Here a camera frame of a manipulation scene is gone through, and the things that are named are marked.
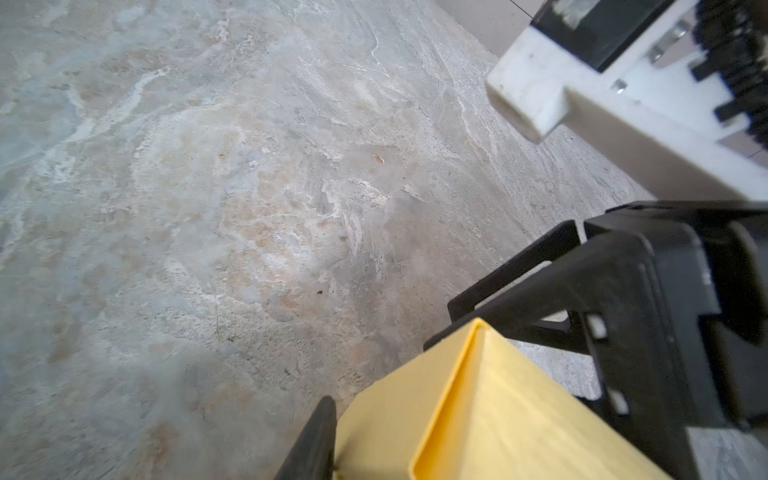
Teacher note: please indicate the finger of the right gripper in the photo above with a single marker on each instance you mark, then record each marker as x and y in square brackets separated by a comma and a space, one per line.
[555, 243]

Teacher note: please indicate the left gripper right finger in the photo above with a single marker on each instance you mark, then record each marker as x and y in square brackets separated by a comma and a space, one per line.
[547, 306]

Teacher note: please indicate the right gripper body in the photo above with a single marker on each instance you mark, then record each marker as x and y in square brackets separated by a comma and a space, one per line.
[685, 309]

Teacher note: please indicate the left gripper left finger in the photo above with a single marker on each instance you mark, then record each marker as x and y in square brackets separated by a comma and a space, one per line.
[313, 453]

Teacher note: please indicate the yellow paper box stack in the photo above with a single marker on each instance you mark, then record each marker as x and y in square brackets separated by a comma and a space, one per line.
[474, 407]

